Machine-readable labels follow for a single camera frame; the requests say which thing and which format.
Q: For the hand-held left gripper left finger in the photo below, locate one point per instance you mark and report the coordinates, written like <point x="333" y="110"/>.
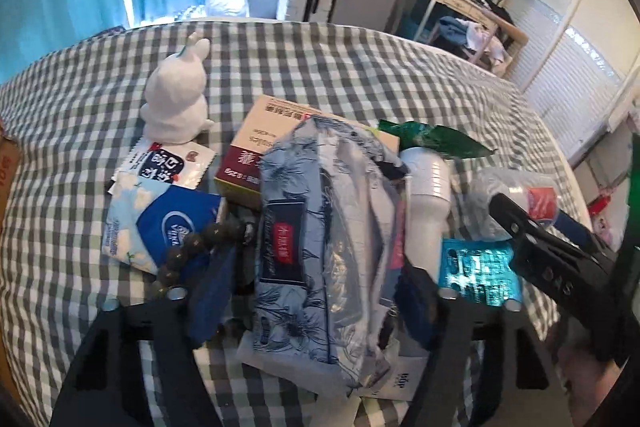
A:
<point x="210" y="302"/>

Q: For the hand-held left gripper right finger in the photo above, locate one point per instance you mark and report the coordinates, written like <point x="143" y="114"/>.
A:
<point x="420" y="312"/>

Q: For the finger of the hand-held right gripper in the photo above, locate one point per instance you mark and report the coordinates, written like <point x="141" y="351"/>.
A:
<point x="525" y="227"/>

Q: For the clear plastic bottle red label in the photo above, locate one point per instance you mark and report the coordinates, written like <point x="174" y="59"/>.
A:
<point x="520" y="184"/>

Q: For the blue floral tissue pack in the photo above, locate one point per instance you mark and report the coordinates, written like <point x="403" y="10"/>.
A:
<point x="310" y="257"/>

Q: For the green snack packet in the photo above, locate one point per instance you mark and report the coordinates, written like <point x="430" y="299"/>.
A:
<point x="440" y="139"/>

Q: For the beige and maroon medicine box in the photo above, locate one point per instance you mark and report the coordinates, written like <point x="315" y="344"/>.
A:
<point x="245" y="157"/>

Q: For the brown cardboard box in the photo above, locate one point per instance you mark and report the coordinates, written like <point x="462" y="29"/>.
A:
<point x="6" y="177"/>

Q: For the checked cloth covered desktop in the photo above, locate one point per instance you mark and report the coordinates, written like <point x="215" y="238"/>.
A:
<point x="75" y="132"/>

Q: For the teal foil packet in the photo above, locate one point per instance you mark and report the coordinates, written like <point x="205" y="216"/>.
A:
<point x="475" y="267"/>

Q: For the white paper leaflet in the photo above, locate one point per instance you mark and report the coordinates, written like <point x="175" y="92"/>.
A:
<point x="395" y="377"/>

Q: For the red and white box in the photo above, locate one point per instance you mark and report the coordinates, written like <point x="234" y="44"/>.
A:
<point x="599" y="206"/>

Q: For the blue and white tissue packet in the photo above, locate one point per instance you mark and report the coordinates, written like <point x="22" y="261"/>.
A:
<point x="150" y="227"/>

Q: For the white plastic bottle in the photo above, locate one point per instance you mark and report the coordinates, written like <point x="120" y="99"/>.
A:
<point x="425" y="207"/>

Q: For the white sachet with dark print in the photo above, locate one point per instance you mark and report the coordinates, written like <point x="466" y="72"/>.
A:
<point x="165" y="164"/>

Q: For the white sliding door wardrobe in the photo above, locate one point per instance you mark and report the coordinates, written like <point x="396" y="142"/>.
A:
<point x="565" y="72"/>

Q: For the pile of clothes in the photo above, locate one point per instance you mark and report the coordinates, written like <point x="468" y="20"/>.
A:
<point x="475" y="37"/>

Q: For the white rabbit figurine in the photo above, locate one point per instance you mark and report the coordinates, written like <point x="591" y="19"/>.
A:
<point x="175" y="97"/>

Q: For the light wooden dressing desk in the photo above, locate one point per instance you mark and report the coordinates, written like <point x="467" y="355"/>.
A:
<point x="465" y="2"/>

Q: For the pack of small water bottles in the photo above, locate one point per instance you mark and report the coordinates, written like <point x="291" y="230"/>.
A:
<point x="192" y="13"/>

